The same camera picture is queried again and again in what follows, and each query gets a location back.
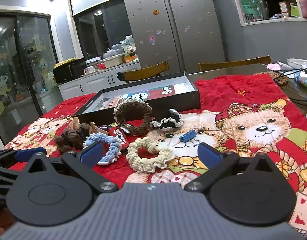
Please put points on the white plastic bags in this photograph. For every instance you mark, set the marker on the white plastic bags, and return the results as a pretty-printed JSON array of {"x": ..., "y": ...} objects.
[{"x": 128, "y": 43}]

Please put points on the woven brown coaster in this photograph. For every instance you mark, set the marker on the woven brown coaster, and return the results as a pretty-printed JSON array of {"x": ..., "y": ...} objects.
[{"x": 281, "y": 78}]

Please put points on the blue binder clip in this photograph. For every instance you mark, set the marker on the blue binder clip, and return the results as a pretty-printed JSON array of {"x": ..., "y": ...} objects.
[{"x": 186, "y": 137}]

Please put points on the brown crochet scrunchie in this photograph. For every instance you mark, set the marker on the brown crochet scrunchie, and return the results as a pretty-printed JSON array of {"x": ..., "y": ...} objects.
[{"x": 147, "y": 120}]

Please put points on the dark brown scrunchie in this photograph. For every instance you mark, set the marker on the dark brown scrunchie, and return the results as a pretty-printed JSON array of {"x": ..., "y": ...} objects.
[{"x": 68, "y": 140}]

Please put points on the wooden chair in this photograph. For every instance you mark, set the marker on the wooden chair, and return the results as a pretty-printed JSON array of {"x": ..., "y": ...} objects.
[
  {"x": 143, "y": 71},
  {"x": 233, "y": 63}
]

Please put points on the wooden clothespin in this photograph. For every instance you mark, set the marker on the wooden clothespin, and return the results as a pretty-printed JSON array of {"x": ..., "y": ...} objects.
[
  {"x": 75, "y": 123},
  {"x": 94, "y": 128}
]

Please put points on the blue and white plastic bag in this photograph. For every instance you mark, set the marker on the blue and white plastic bag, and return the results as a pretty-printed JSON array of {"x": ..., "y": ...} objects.
[{"x": 306, "y": 80}]

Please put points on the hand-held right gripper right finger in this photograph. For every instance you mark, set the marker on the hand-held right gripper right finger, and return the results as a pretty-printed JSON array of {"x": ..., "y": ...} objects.
[{"x": 208, "y": 156}]

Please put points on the clear plastic container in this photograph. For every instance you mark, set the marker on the clear plastic container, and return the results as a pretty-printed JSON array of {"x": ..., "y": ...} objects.
[{"x": 297, "y": 62}]

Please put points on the white mug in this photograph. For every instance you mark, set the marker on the white mug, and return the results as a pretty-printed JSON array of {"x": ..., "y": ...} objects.
[{"x": 89, "y": 70}]

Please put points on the red lighter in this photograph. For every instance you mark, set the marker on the red lighter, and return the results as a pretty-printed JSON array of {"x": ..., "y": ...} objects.
[{"x": 119, "y": 137}]

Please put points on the black and white scrunchie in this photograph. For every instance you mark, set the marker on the black and white scrunchie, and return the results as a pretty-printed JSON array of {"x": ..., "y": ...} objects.
[{"x": 168, "y": 125}]

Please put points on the cream basin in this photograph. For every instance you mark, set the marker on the cream basin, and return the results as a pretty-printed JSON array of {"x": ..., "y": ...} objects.
[{"x": 113, "y": 61}]

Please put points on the red printed bear blanket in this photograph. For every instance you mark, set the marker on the red printed bear blanket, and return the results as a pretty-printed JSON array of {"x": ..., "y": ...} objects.
[{"x": 218, "y": 90}]

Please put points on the row of gold wrapped chocolates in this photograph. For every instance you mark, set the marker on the row of gold wrapped chocolates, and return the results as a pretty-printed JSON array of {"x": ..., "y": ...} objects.
[{"x": 64, "y": 61}]

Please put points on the white kitchen cabinet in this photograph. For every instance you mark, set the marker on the white kitchen cabinet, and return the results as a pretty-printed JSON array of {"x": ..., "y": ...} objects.
[{"x": 98, "y": 81}]

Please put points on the orange packet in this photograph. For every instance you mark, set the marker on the orange packet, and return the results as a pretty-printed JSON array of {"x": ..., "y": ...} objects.
[{"x": 130, "y": 58}]

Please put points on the cream crochet scrunchie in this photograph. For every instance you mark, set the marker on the cream crochet scrunchie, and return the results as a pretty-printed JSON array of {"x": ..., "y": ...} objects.
[{"x": 166, "y": 158}]

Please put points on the black microwave oven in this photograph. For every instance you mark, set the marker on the black microwave oven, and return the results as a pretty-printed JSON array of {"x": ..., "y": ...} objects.
[{"x": 68, "y": 72}]

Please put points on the dark kitchen window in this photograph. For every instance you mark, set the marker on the dark kitchen window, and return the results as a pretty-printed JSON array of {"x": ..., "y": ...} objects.
[{"x": 106, "y": 30}]

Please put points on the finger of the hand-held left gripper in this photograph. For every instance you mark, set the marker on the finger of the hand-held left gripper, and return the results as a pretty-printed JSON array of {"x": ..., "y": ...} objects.
[
  {"x": 28, "y": 154},
  {"x": 3, "y": 173}
]

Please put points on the glass jar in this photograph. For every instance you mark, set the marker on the glass jar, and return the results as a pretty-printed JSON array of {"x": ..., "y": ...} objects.
[{"x": 263, "y": 8}]

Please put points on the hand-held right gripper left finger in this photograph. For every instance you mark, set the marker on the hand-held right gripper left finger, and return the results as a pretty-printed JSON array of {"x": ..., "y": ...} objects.
[{"x": 92, "y": 153}]

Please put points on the black hair clip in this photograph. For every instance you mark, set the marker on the black hair clip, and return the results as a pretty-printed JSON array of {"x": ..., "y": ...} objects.
[{"x": 128, "y": 130}]

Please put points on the glass sliding door with stickers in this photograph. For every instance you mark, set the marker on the glass sliding door with stickers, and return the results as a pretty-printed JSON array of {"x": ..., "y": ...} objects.
[{"x": 21, "y": 67}]

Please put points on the black shallow box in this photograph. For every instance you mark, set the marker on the black shallow box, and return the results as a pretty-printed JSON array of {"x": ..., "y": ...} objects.
[{"x": 168, "y": 102}]

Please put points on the blue and white scrunchie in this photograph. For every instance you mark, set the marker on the blue and white scrunchie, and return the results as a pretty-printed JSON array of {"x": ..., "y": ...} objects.
[{"x": 114, "y": 145}]

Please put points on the silver refrigerator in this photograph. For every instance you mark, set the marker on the silver refrigerator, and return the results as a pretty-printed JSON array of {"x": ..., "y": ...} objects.
[{"x": 173, "y": 30}]

